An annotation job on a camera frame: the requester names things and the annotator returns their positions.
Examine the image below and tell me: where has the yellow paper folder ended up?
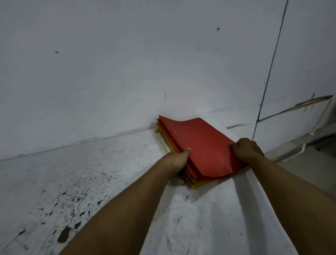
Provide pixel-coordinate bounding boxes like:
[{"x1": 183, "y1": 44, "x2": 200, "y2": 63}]
[{"x1": 156, "y1": 122, "x2": 212, "y2": 189}]

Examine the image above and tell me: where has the cream paper folder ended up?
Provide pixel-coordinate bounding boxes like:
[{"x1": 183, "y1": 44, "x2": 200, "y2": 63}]
[{"x1": 154, "y1": 128, "x2": 174, "y2": 153}]

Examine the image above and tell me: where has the person's right forearm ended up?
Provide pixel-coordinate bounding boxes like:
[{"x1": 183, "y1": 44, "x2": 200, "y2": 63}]
[{"x1": 247, "y1": 154, "x2": 336, "y2": 255}]

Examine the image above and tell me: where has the peeling wooden strip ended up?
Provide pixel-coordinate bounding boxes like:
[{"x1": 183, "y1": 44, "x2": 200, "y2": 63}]
[{"x1": 257, "y1": 95, "x2": 334, "y2": 123}]

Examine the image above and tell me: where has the person's left forearm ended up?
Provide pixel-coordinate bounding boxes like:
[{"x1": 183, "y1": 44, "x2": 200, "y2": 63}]
[{"x1": 59, "y1": 157, "x2": 174, "y2": 255}]

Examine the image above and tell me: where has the dark red paper folder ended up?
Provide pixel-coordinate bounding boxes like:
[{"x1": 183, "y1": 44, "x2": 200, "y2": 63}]
[{"x1": 157, "y1": 119, "x2": 208, "y2": 182}]

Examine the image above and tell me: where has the person's left hand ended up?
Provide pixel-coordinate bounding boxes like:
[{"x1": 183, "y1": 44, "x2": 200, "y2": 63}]
[{"x1": 161, "y1": 148, "x2": 191, "y2": 185}]

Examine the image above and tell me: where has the person's right hand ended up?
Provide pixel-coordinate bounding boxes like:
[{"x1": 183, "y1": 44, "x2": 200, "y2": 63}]
[{"x1": 229, "y1": 138, "x2": 264, "y2": 165}]

